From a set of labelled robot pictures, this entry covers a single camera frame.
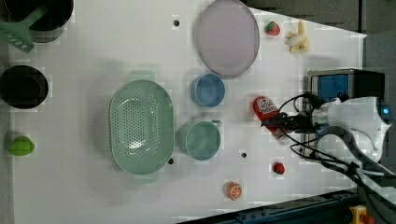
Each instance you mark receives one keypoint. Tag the black pot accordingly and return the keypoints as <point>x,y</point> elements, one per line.
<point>50,26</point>

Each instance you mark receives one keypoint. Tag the green toy pepper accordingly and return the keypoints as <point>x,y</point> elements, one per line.
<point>21,146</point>

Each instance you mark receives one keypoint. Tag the toy peeled banana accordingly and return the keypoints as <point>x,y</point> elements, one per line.
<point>298,41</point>

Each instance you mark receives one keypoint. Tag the toy strawberry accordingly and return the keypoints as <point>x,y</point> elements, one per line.
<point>272,28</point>

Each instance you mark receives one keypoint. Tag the small red toy tomato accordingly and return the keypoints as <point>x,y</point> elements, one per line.
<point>279,168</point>

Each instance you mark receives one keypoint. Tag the blue cup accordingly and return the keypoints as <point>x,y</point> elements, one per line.
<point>208,90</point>

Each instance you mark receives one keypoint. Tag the green mug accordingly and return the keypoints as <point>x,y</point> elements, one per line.
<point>199,139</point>

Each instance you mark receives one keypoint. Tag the green slotted spatula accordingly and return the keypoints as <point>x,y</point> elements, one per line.
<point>17,34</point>

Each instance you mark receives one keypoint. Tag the blue metal frame rail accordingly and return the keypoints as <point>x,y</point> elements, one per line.
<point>329,208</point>

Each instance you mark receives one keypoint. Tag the grey round plate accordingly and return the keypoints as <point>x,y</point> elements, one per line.
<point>228,37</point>

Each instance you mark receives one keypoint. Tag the silver toaster oven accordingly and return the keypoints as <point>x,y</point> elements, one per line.
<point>342,84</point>

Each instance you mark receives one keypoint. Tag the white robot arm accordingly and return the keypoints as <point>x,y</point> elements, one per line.
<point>370,175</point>

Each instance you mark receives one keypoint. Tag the green perforated colander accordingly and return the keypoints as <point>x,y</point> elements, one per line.
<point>141,127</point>

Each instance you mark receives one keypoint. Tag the yellow red emergency button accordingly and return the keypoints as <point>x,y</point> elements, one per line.
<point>360,216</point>

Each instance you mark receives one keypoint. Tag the toy orange half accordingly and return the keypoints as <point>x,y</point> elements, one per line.
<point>234,191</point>

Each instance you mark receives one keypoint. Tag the black round pan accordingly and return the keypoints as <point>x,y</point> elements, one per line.
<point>23,87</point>

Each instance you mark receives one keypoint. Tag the red ketchup bottle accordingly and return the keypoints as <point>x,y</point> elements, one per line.
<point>265,109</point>

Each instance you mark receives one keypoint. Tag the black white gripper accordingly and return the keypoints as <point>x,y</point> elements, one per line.
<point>300,123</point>

